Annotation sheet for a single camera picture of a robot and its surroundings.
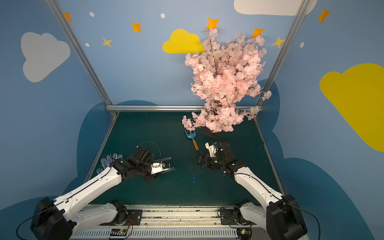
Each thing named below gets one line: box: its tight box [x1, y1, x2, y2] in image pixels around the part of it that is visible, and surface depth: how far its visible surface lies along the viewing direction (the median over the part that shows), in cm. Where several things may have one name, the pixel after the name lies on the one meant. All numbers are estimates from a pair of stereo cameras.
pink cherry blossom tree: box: [182, 29, 273, 132], surface depth 75 cm
